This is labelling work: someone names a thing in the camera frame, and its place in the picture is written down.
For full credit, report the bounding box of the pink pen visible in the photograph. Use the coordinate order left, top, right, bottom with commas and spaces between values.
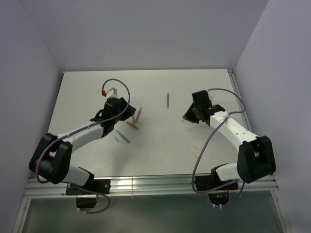
135, 107, 142, 122

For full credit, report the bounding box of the purple pen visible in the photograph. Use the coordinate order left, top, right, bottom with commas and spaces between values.
166, 92, 170, 109

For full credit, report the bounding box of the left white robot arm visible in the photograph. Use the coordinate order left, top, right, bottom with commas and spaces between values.
29, 97, 136, 194

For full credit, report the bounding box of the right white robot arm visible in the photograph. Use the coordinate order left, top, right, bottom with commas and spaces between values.
183, 90, 276, 193

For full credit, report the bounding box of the orange pen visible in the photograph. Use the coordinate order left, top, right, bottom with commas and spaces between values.
124, 120, 139, 130

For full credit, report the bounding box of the blue pen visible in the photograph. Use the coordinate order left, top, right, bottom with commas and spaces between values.
116, 130, 131, 144

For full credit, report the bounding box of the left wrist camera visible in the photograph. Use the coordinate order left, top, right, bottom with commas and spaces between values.
101, 87, 118, 100

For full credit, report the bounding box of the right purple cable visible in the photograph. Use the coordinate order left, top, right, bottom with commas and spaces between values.
191, 88, 245, 207

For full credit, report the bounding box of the purple cable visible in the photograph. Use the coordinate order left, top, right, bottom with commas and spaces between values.
191, 88, 245, 207
35, 78, 132, 184

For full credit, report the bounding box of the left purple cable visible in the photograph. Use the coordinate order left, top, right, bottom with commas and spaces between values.
35, 78, 132, 184

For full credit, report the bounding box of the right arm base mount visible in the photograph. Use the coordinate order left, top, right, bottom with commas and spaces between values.
192, 164, 239, 208

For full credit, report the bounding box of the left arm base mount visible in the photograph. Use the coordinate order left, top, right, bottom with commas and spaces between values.
66, 179, 111, 214

